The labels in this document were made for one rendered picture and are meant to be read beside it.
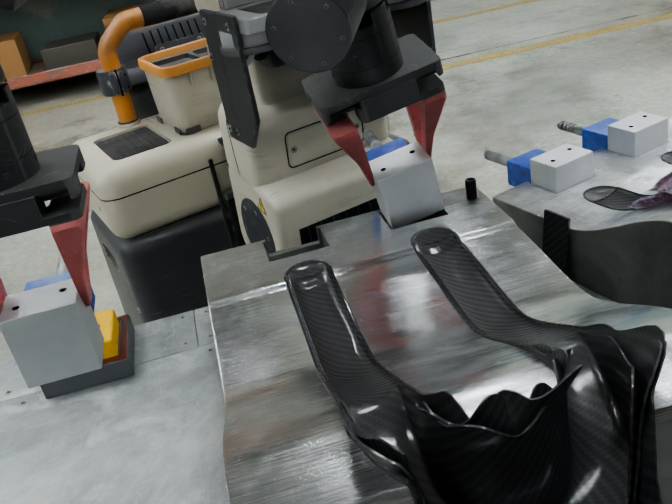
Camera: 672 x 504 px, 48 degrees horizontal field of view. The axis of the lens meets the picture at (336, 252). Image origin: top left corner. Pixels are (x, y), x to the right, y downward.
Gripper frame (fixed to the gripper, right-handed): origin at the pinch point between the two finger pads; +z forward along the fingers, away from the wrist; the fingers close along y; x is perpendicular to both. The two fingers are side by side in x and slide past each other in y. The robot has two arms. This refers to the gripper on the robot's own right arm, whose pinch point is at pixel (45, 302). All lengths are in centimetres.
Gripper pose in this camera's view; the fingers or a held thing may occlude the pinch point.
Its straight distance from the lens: 55.0
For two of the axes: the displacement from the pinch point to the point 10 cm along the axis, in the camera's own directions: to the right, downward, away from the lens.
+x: -2.3, -4.4, 8.7
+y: 9.6, -2.6, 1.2
